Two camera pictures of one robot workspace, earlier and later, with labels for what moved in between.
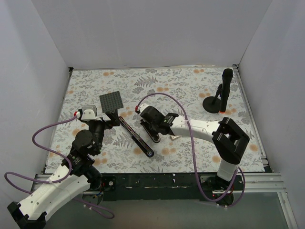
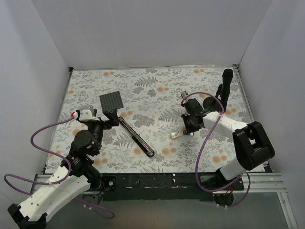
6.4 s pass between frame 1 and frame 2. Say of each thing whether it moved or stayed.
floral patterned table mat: stayed
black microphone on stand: stayed
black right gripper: moved
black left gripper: stayed
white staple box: stayed
